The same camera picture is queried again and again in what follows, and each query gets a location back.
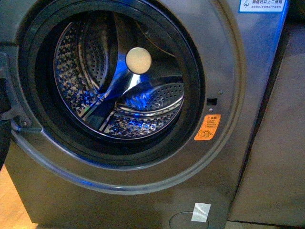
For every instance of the white blue info sticker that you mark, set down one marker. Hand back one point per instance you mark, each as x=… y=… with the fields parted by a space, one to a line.
x=249 y=6

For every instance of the white tape label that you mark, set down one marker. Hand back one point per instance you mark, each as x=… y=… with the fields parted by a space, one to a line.
x=200 y=212

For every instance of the beige cabinet beside washer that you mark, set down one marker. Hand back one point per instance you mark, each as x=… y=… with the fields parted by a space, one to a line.
x=272 y=188

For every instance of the grey front-load washing machine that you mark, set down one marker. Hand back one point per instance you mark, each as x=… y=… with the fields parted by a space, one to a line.
x=108 y=95

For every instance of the orange warning sticker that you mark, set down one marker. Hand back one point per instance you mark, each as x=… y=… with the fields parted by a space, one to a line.
x=208 y=127

